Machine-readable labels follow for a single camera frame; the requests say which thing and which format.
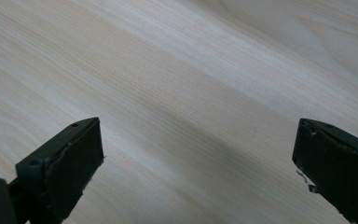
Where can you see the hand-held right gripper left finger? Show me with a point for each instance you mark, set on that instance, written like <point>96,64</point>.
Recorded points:
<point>65,168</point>

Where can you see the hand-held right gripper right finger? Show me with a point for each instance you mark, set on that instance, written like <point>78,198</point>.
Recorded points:
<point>338,165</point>

